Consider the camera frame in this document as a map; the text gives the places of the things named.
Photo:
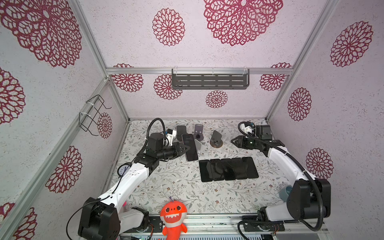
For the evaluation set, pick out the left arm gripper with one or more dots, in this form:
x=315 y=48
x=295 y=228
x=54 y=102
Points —
x=177 y=151

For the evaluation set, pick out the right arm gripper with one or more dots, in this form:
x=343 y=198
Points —
x=239 y=140

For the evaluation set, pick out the black phone laid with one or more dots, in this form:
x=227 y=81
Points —
x=251 y=170
x=217 y=170

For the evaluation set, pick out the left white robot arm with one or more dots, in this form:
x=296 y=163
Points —
x=104 y=218

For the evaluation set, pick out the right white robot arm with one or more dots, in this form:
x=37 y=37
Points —
x=309 y=202

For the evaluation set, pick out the purple round phone stand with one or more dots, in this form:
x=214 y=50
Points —
x=181 y=130

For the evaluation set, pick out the grey round rear phone stand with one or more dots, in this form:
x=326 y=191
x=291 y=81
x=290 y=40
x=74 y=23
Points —
x=198 y=132

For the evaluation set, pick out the small round clock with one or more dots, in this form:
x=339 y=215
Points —
x=123 y=169

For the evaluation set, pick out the red shark plush toy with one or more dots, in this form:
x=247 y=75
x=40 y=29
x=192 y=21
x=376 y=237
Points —
x=173 y=215

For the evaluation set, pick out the teal ceramic cup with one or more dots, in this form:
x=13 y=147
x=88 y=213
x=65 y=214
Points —
x=285 y=192

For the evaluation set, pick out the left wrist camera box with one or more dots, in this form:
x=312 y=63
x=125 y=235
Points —
x=171 y=135

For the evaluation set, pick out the grey wall shelf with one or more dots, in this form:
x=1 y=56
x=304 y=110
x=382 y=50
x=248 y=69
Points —
x=187 y=81

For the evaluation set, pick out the black wire wall rack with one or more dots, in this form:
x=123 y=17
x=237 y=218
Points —
x=96 y=121

